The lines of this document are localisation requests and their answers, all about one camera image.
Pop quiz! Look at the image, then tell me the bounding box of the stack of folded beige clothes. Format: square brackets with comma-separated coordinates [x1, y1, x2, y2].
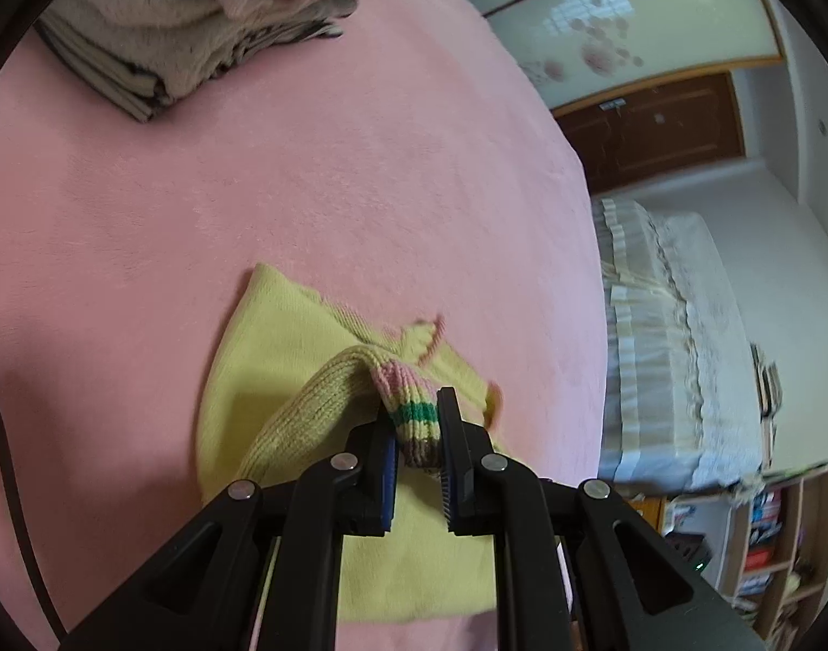
[48, 0, 357, 103]

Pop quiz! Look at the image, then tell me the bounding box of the brown wooden door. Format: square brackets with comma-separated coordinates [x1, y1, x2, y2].
[553, 71, 747, 194]

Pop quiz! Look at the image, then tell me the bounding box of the wooden bookshelf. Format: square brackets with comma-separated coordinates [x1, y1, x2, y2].
[658, 459, 828, 642]

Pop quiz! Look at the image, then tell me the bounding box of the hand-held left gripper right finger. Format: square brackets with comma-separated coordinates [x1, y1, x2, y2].
[436, 386, 768, 651]

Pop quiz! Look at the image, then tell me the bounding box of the yellow knit striped cardigan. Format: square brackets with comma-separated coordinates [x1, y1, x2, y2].
[195, 263, 510, 623]

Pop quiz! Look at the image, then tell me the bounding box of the floral sliding door wardrobe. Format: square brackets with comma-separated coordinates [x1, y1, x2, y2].
[441, 0, 795, 106]

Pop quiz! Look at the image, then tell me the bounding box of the pink bed blanket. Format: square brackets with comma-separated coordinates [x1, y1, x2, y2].
[0, 0, 608, 651]

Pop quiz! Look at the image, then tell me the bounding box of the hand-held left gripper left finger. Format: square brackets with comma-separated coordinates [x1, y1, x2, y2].
[61, 413, 400, 651]

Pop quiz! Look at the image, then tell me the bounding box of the wooden drawer cabinet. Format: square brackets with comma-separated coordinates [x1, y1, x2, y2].
[627, 496, 669, 533]

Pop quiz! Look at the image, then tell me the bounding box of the white lace covered furniture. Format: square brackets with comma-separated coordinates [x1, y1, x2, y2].
[590, 198, 771, 489]

